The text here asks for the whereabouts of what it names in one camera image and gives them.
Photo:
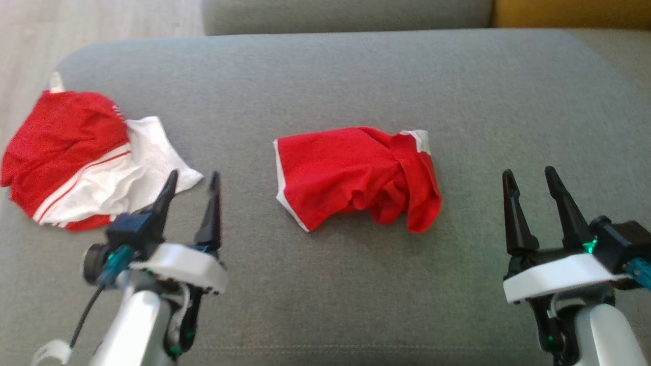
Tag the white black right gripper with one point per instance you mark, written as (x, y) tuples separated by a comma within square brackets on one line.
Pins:
[(554, 277)]

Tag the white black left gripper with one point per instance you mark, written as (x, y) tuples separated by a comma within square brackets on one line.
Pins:
[(188, 267)]

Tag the red and white shirt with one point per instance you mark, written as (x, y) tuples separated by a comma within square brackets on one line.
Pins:
[(61, 132)]

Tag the red shorts white trim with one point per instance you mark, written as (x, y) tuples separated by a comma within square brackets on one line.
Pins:
[(346, 173)]

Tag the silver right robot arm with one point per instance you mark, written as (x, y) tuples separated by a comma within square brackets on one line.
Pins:
[(615, 335)]

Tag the grey sofa seat cushion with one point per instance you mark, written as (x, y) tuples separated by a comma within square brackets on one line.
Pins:
[(356, 76), (630, 56)]

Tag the grey sofa back cushion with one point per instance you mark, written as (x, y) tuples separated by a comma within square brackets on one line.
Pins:
[(346, 15)]

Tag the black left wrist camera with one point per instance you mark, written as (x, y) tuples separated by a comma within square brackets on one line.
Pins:
[(127, 229)]

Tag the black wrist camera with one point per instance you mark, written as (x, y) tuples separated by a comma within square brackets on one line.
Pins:
[(620, 239), (127, 229)]

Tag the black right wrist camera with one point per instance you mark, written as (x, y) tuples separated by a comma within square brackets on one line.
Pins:
[(620, 239)]

